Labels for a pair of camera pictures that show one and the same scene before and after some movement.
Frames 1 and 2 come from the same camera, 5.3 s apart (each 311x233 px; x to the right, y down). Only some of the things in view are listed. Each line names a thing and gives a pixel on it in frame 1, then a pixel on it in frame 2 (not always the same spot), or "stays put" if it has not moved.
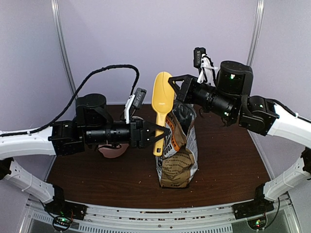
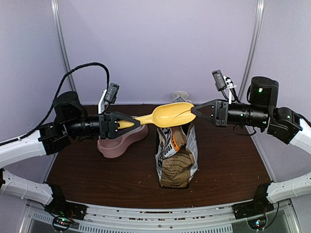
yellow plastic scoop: x=163 y=97 → x=164 y=115
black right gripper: x=183 y=94 → x=215 y=119
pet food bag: x=178 y=165 stays put
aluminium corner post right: x=257 y=31 stays put
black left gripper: x=139 y=131 → x=109 y=124
